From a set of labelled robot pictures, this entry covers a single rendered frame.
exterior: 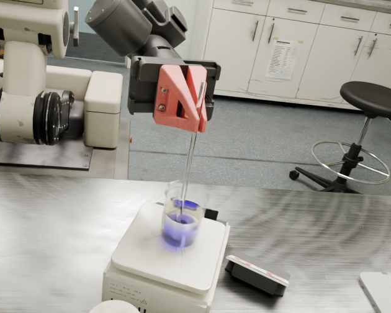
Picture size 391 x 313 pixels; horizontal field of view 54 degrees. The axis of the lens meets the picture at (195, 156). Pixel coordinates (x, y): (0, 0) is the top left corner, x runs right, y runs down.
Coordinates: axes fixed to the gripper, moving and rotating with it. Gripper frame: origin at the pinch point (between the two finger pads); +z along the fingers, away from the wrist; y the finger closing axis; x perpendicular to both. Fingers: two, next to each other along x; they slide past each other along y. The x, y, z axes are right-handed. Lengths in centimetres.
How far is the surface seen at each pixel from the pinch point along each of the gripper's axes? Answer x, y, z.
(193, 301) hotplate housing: 19.5, 1.0, 6.0
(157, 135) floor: 101, 51, -173
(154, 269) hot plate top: 17.3, -3.0, 2.5
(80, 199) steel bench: 26.1, -8.9, -21.8
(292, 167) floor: 101, 126, -130
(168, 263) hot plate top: 17.3, -1.2, 1.9
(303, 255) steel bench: 26.0, 24.1, -3.2
